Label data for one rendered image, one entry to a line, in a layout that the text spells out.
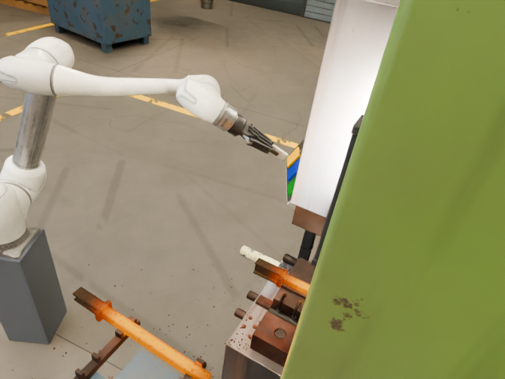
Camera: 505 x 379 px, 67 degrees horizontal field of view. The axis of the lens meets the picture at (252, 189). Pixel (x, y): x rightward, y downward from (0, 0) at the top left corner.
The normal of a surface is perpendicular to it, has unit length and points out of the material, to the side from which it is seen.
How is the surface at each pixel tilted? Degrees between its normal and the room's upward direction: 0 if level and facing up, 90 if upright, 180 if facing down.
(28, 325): 90
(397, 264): 90
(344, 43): 90
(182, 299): 0
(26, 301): 90
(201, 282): 0
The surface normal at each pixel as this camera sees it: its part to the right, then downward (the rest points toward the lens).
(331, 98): -0.47, 0.48
